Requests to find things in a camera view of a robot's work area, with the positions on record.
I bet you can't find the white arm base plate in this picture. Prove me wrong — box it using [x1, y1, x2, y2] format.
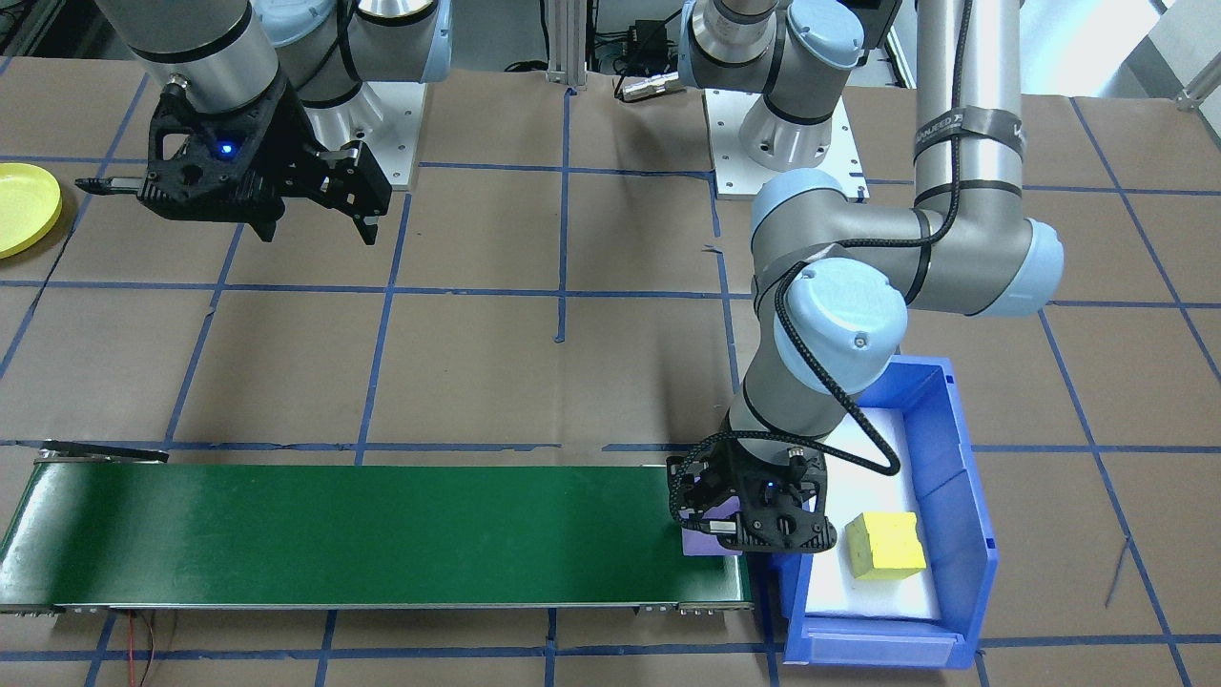
[320, 78, 427, 191]
[703, 91, 870, 202]

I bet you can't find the yellow foam block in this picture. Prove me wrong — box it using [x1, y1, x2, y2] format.
[844, 511, 929, 582]

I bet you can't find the purple foam block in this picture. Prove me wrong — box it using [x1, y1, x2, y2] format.
[682, 523, 744, 559]

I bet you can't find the thin red wire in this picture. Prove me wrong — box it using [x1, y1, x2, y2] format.
[127, 611, 160, 687]

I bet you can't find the yellow plate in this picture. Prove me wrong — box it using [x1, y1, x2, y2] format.
[0, 162, 64, 260]

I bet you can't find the green conveyor belt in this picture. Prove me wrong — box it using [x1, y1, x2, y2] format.
[0, 440, 755, 617]

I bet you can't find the silver cable connector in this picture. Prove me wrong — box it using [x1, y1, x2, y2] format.
[614, 73, 684, 102]

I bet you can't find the white foam pad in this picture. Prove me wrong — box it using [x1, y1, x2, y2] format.
[806, 406, 943, 623]

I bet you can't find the aluminium frame post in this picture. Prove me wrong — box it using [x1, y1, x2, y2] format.
[545, 0, 589, 90]

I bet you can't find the blue plastic bin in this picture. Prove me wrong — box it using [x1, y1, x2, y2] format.
[763, 355, 1001, 670]

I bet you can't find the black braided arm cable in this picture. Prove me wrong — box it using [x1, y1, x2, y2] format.
[773, 0, 976, 478]

